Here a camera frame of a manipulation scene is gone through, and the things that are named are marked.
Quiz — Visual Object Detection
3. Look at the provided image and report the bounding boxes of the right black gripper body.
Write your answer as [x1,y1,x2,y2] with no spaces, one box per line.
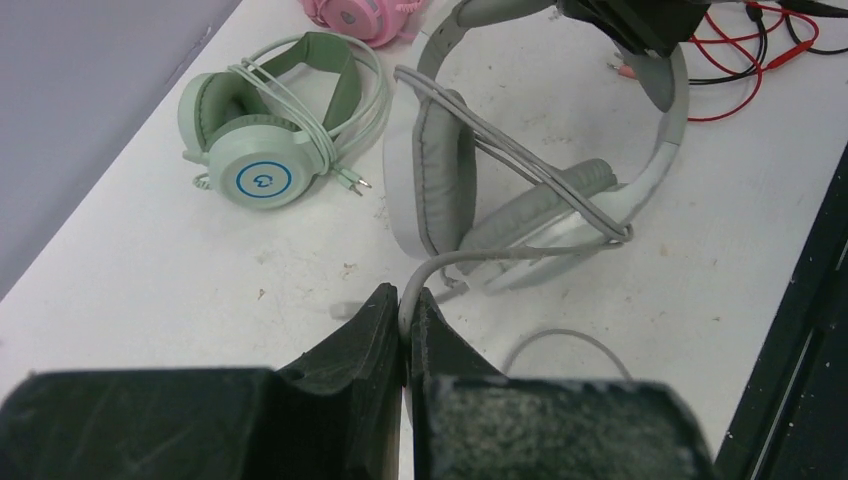
[559,0,710,57]

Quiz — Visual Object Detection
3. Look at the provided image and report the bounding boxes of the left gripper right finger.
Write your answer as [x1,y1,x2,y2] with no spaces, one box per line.
[409,290,716,479]

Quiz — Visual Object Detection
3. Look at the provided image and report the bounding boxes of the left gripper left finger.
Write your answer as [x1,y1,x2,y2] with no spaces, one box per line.
[1,283,401,479]

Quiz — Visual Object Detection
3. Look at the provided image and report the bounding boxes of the white gaming headset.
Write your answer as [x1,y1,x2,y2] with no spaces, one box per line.
[383,1,689,341]

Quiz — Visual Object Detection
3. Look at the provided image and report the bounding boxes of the pink cat-ear headphones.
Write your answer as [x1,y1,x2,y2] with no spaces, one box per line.
[300,0,426,48]

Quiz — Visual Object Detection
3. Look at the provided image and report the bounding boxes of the mint green headphones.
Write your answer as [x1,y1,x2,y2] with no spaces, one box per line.
[177,31,391,210]

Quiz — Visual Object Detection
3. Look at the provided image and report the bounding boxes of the red and black headphones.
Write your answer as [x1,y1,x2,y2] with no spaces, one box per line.
[606,0,848,124]

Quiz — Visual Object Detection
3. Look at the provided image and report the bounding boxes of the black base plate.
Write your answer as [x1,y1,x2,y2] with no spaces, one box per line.
[715,158,847,479]

